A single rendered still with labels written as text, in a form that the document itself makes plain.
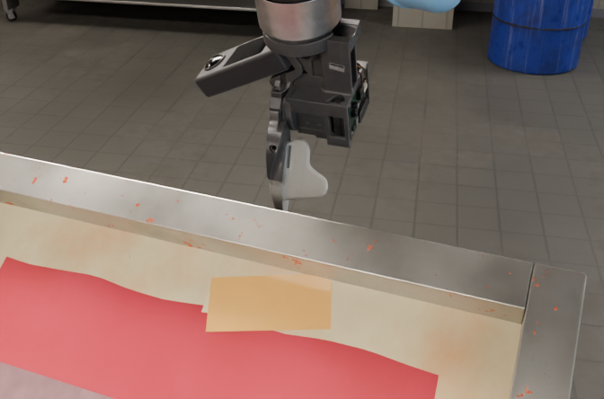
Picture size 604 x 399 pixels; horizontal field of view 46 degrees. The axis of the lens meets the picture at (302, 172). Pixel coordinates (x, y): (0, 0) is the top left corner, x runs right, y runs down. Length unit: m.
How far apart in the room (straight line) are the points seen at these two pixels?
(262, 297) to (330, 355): 0.08
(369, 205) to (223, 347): 2.98
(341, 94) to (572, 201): 3.19
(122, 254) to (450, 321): 0.29
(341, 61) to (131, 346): 0.31
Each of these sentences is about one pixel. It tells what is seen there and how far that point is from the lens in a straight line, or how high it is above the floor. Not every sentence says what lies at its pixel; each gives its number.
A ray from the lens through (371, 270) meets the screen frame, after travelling 0.56.
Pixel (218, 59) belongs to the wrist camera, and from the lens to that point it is 0.72.
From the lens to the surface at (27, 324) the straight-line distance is 0.68.
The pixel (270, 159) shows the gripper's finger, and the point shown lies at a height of 1.55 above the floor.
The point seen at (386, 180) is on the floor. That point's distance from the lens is 3.77.
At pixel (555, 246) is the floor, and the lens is 3.44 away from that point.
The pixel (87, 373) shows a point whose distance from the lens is 0.64.
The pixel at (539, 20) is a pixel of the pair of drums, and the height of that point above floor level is 0.40.
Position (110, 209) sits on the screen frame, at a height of 1.54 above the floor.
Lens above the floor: 1.88
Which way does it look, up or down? 29 degrees down
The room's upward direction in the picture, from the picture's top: straight up
